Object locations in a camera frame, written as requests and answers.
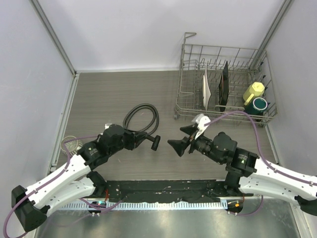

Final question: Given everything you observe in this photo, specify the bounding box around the white plate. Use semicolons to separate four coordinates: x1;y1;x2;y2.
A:
202;68;211;110

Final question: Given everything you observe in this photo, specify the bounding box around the yellow mug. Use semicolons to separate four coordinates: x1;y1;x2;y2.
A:
243;82;265;106

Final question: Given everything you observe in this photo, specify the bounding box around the ribbed grey cup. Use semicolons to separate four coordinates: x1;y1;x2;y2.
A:
60;136;83;157

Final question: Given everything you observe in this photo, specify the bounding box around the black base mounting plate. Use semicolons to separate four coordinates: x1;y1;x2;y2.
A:
101;179;243;203

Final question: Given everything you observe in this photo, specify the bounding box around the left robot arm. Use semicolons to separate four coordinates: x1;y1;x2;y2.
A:
11;124;148;232

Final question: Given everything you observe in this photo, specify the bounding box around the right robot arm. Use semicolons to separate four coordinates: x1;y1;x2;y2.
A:
168;124;317;216

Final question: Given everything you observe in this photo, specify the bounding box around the grey wire dish rack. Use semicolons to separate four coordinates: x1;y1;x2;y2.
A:
174;32;277;126

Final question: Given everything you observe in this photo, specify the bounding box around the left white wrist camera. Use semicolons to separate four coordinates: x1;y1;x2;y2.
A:
105;122;113;130

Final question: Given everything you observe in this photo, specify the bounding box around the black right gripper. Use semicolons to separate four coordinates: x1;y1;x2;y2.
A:
167;124;223;164

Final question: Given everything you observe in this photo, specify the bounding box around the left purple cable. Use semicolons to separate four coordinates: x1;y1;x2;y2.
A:
3;135;124;236

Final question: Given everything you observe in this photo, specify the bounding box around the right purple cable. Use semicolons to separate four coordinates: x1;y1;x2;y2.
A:
205;111;317;216

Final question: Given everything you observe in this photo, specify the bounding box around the dark green mug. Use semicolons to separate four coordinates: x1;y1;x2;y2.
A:
245;97;268;115

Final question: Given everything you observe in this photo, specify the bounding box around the purple cable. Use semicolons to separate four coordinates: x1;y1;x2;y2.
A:
3;135;124;236
205;111;317;216

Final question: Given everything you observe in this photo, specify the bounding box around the black flexible hose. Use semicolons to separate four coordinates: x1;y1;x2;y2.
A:
123;103;160;134

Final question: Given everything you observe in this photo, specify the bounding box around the black T-shaped fitting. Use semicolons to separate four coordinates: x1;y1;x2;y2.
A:
146;135;161;151

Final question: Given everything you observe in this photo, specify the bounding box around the white slotted cable duct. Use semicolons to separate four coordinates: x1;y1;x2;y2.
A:
60;200;227;211

